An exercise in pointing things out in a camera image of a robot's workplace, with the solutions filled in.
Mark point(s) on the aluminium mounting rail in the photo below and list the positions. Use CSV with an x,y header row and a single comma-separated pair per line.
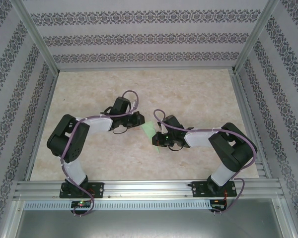
x,y
146,189

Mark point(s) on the aluminium frame post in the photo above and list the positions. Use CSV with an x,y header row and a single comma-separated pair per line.
x,y
37,37
257,37

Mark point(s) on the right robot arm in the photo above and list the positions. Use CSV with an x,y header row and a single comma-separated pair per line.
x,y
201,138

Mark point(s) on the circuit board with green light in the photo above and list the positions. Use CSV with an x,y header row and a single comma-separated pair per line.
x,y
80,204

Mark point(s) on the small dark circuit board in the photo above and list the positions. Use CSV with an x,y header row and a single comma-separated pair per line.
x,y
217,203

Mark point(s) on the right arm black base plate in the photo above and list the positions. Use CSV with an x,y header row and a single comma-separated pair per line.
x,y
198,189

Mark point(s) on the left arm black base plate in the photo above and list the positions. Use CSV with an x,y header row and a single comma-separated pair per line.
x,y
98,190

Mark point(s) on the aluminium side rail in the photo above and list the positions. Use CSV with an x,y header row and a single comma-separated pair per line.
x,y
243,99
47,104

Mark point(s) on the light green paper sheet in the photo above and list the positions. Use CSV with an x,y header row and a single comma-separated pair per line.
x,y
147,129

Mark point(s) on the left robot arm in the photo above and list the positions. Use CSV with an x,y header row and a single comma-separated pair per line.
x,y
99,125

